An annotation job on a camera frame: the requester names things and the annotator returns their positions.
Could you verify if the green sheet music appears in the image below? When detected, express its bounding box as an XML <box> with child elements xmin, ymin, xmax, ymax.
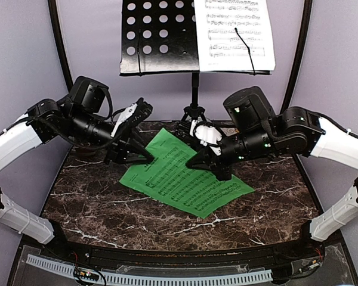
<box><xmin>119</xmin><ymin>128</ymin><xmax>255</xmax><ymax>219</ymax></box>

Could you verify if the black music stand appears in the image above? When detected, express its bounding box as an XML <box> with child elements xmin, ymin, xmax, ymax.
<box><xmin>120</xmin><ymin>1</ymin><xmax>270</xmax><ymax>121</ymax></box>

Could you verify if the white sheet music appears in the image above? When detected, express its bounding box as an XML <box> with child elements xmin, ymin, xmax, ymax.
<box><xmin>194</xmin><ymin>1</ymin><xmax>276</xmax><ymax>73</ymax></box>

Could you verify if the brown wooden metronome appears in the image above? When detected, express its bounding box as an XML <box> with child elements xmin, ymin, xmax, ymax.
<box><xmin>74</xmin><ymin>147</ymin><xmax>97</xmax><ymax>159</ymax></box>

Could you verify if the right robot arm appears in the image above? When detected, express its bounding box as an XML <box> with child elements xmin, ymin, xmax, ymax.
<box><xmin>186</xmin><ymin>86</ymin><xmax>358</xmax><ymax>259</ymax></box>

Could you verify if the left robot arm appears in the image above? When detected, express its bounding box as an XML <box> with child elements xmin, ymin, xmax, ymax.
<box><xmin>0</xmin><ymin>76</ymin><xmax>154</xmax><ymax>260</ymax></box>

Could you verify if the floral square plate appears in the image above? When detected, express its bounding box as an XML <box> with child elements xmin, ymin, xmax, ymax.
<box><xmin>221</xmin><ymin>128</ymin><xmax>239</xmax><ymax>136</ymax></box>

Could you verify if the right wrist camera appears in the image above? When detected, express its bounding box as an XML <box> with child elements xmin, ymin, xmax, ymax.
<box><xmin>174</xmin><ymin>120</ymin><xmax>225</xmax><ymax>156</ymax></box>

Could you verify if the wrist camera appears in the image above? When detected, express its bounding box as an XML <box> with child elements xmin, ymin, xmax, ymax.
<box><xmin>174</xmin><ymin>120</ymin><xmax>225</xmax><ymax>156</ymax></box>
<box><xmin>110</xmin><ymin>98</ymin><xmax>153</xmax><ymax>137</ymax></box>

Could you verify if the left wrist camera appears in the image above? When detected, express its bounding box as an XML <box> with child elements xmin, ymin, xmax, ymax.
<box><xmin>110</xmin><ymin>98</ymin><xmax>153</xmax><ymax>137</ymax></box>

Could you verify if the black front rail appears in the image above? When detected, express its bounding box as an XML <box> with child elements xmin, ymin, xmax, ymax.
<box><xmin>67</xmin><ymin>241</ymin><xmax>316</xmax><ymax>268</ymax></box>

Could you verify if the white slotted cable duct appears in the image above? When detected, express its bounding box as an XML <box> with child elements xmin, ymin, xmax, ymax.
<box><xmin>26</xmin><ymin>254</ymin><xmax>273</xmax><ymax>285</ymax></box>

